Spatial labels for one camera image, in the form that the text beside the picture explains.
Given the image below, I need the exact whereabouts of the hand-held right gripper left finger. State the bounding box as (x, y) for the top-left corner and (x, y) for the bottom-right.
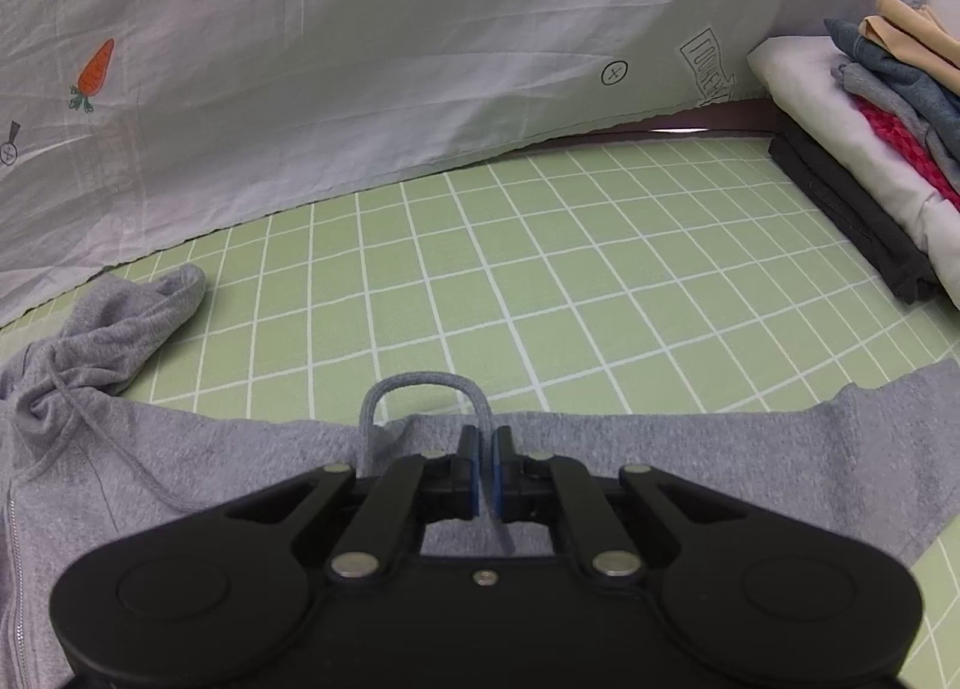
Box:
(221, 425), (481, 577)

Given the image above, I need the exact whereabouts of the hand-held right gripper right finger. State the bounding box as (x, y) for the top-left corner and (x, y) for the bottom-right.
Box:
(491, 425), (740, 577)

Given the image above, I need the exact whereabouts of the grey zip hoodie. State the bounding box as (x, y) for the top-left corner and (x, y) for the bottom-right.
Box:
(0, 263), (960, 689)

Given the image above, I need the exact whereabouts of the stack of folded clothes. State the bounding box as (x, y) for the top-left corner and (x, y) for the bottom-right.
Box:
(746, 35), (960, 262)

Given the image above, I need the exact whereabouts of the green grid mat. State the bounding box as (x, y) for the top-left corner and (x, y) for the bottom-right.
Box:
(0, 134), (960, 689)

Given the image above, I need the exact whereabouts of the white printed bed sheet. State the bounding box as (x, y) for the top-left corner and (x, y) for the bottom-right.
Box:
(0, 0), (920, 326)

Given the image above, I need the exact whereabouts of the dark brown board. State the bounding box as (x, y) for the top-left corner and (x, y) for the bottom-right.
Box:
(592, 98), (785, 139)

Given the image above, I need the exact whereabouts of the black folded garment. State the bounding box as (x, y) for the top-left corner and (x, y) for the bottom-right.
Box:
(769, 111), (942, 306)

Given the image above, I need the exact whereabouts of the pink knit garment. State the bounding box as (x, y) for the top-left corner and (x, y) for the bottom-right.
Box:
(851, 96), (960, 206)

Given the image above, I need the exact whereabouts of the grey folded garment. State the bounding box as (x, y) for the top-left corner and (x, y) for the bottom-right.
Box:
(831, 59), (960, 187)

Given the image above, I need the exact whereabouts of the blue denim garment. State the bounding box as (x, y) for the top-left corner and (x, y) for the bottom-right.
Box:
(823, 17), (960, 150)

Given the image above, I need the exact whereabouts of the beige folded garment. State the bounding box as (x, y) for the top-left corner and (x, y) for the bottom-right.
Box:
(859, 0), (960, 94)

